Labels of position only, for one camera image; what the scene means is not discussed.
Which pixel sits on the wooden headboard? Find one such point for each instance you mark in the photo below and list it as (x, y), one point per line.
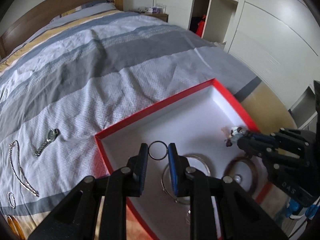
(36, 18)

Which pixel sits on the red bag in wardrobe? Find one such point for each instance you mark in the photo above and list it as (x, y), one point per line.
(200, 27)

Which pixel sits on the red jewelry box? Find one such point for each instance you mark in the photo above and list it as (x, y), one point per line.
(197, 120)

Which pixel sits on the white wardrobe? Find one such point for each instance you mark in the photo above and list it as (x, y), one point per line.
(277, 39)

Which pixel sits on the silver wrist watch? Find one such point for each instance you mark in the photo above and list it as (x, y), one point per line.
(50, 137)

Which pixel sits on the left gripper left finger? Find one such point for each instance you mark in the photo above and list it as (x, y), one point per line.
(75, 217)

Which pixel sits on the wooden nightstand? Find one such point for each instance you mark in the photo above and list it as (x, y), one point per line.
(161, 16)

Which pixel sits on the amber resin bangle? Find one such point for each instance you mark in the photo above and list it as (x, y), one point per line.
(15, 227)

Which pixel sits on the thin gold bangle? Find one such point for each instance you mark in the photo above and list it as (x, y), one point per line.
(194, 160)

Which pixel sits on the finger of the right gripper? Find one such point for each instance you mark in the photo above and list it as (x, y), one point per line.
(261, 137)
(255, 146)

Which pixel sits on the striped duvet cover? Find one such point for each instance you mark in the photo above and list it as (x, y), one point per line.
(83, 76)

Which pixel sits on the grey pillow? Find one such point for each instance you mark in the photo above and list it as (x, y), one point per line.
(85, 10)

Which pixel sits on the dark brown bangle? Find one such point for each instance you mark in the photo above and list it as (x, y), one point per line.
(251, 166)

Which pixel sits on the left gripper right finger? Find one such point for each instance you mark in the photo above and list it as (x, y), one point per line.
(219, 208)

